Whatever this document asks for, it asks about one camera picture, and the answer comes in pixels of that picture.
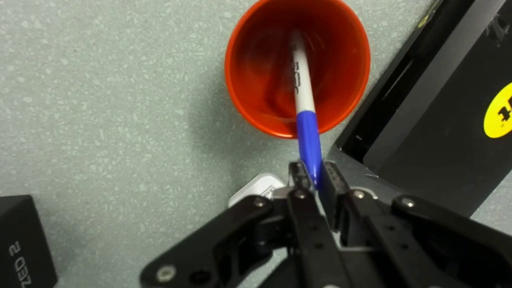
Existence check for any blue and white marker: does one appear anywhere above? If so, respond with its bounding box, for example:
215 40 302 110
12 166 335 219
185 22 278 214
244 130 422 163
292 32 322 184

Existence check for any small white eraser block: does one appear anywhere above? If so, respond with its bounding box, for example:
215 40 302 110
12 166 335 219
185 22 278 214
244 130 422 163
228 173 286 208

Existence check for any small black box far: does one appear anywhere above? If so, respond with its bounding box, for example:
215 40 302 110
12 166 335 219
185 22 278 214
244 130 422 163
0 195 58 288

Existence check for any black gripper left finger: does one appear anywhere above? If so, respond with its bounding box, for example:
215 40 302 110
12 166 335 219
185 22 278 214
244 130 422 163
140 162 348 288

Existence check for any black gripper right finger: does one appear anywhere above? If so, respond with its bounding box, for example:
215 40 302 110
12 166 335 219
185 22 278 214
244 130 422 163
321 162 512 288

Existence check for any long black box yellow label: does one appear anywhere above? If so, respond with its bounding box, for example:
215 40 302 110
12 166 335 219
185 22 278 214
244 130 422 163
330 0 512 216

